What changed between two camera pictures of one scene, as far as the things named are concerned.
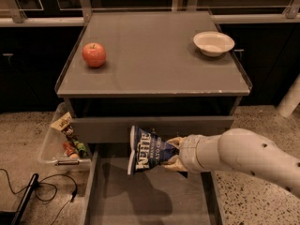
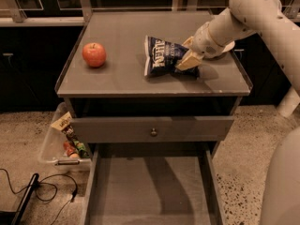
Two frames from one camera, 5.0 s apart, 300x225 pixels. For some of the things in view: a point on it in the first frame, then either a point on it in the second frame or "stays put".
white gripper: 189,153 -> 203,43
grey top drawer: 117,129 stays put
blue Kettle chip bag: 146,149 -> 160,57
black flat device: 13,217 stays put
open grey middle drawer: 163,197 stays put
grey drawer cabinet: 173,72 stays put
